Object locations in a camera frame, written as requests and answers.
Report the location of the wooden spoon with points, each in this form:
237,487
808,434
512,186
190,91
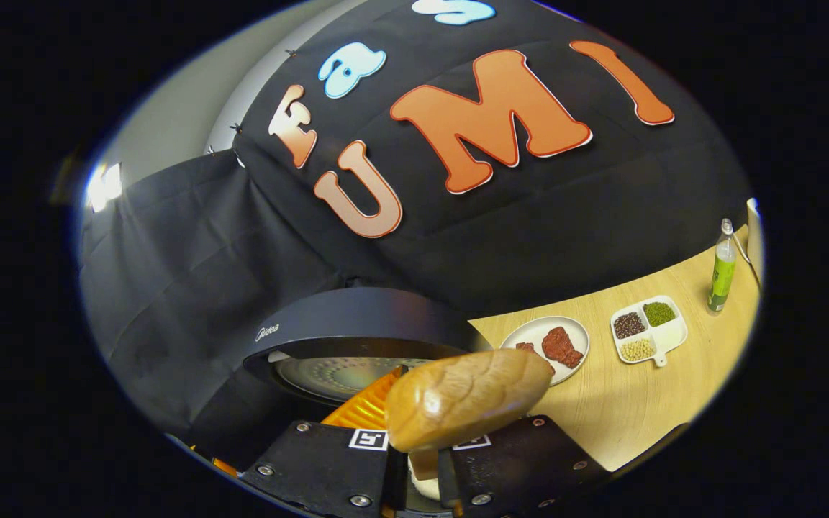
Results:
465,396

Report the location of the green mung beans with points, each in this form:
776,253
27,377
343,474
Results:
659,314

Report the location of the white divided dish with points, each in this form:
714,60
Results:
670,334

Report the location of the black backdrop cloth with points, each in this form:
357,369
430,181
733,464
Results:
206,273

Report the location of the black rice cooker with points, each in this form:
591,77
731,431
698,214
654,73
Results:
357,316

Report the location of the ceiling light panel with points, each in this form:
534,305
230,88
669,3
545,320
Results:
103,185

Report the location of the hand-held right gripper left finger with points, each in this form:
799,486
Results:
321,467

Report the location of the white toaster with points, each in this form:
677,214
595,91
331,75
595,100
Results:
754,237

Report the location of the dark red beans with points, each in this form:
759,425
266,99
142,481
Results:
629,325

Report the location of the white rice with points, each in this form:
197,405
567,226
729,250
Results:
427,490

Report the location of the yellow soybeans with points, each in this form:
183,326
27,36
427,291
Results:
637,350

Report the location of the red meat piece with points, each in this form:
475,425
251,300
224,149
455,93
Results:
562,347
526,347

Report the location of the green label bottle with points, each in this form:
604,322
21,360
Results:
722,277

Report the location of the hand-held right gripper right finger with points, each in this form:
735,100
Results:
515,467

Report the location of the round white plate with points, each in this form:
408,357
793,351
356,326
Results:
529,332

